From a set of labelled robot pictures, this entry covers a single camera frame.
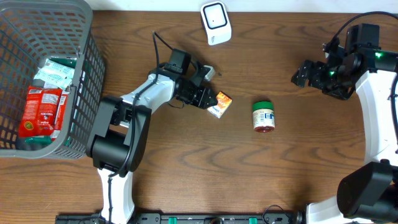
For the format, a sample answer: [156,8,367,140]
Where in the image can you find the small orange white box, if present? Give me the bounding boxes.
[207,91,233,118]

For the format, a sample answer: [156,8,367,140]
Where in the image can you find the light green wipes pack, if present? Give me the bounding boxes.
[34,59,75,90]

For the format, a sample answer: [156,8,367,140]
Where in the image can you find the red snack bag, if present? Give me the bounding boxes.
[19,86,63,138]

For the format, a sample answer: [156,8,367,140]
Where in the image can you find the green white package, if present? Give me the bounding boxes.
[23,59,72,147]

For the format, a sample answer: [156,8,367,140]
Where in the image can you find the red stick sachet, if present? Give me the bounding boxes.
[50,91,69,141]

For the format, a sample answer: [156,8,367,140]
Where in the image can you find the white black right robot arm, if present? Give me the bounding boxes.
[291,47,397,223]

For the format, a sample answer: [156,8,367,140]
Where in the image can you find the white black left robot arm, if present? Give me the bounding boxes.
[86,62,217,223]

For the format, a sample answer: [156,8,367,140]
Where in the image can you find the white barcode scanner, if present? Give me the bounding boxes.
[200,1,232,45]

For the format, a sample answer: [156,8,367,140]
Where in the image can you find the green lid seasoning jar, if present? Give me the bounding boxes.
[252,101,275,133]

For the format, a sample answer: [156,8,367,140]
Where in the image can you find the grey plastic laundry basket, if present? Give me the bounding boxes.
[1,1,105,159]

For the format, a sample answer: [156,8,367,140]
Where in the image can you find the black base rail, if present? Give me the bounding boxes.
[55,211,307,224]

